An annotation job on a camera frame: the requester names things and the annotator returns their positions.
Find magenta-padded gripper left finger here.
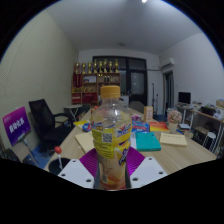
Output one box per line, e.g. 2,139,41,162
57,148,100,190

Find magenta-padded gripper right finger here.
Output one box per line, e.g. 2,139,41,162
125,146,168,190

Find clear yellow-labelled drink bottle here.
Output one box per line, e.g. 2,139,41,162
90,85,133,191

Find black mug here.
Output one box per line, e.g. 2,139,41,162
48,157,72,176

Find teal book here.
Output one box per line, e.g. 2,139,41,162
134,131,162,152

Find red-tipped stick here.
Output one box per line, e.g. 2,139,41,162
54,145,64,170

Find pale yellow notebook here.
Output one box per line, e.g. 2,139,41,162
74,131,96,154

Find white book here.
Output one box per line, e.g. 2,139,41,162
129,132,138,150

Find orange book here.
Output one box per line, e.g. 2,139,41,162
148,121,170,133

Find blue and red packet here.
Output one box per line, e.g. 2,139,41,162
81,122,93,133

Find small pink box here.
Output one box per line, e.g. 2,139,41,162
131,113,143,122

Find small tan box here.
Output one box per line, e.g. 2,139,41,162
143,105,154,123

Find pink flowers in white pot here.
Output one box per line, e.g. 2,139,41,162
166,109,183,135

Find black office chair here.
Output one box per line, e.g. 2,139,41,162
28,98,75,150

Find tan chair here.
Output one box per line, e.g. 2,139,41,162
129,99,146,115

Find small round white table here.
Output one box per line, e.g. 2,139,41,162
63,104,83,122

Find purple sign board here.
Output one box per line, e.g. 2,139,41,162
2,106,32,147

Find cluttered wooden side desk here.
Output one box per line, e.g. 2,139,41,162
191,107,224,155

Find black computer monitor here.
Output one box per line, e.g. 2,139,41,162
177,91,192,105

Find dark framed glass door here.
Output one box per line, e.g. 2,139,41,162
92,55,148,107

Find red wooden shelf unit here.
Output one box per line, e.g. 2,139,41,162
70,59,122,106

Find white wall air conditioner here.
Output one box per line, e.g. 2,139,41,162
159,57,175,71

